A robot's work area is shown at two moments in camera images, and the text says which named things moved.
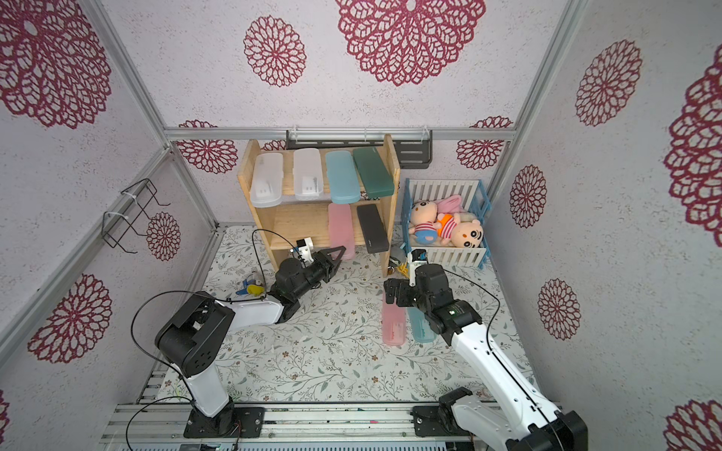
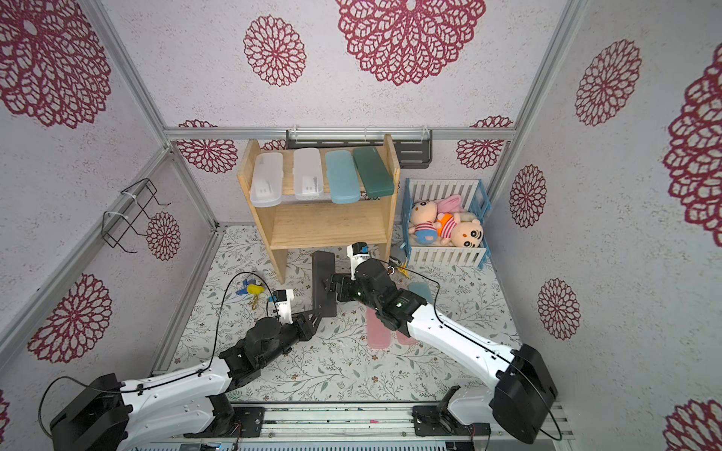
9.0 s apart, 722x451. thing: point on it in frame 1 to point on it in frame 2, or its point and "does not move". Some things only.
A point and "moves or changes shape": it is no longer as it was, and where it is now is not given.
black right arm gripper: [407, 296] to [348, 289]
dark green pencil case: [372, 171] does not move
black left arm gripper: [328, 265] to [306, 328]
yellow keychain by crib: [404, 270] does not move
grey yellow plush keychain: [253, 287] does not move
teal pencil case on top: [343, 178] does not move
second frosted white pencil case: [307, 174] does not move
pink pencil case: [341, 229] to [405, 339]
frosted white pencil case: [267, 187] does not move
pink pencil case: [394, 330] moves or changes shape
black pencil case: [373, 228] to [323, 267]
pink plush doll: [425, 225] does not move
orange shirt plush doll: [451, 231] does not move
